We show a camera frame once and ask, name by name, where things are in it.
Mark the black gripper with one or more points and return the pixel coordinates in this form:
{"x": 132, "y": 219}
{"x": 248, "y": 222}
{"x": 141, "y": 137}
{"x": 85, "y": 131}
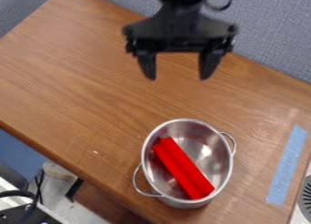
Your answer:
{"x": 180, "y": 32}

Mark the silver metal pot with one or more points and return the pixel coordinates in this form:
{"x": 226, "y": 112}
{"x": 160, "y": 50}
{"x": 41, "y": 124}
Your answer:
{"x": 210, "y": 147}

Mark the red rectangular block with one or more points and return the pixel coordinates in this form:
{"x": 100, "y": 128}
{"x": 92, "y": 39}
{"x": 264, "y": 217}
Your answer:
{"x": 184, "y": 169}

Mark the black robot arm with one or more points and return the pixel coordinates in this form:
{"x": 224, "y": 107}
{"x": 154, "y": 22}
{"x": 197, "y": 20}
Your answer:
{"x": 194, "y": 5}

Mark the blue tape strip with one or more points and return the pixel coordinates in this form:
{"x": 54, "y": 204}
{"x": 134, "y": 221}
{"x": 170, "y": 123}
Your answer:
{"x": 281, "y": 182}

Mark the grey fan grille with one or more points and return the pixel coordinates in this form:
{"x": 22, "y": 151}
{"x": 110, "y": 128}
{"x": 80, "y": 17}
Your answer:
{"x": 305, "y": 198}

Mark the black device with handle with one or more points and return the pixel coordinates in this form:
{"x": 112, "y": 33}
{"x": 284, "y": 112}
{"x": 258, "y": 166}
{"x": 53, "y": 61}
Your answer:
{"x": 25, "y": 214}

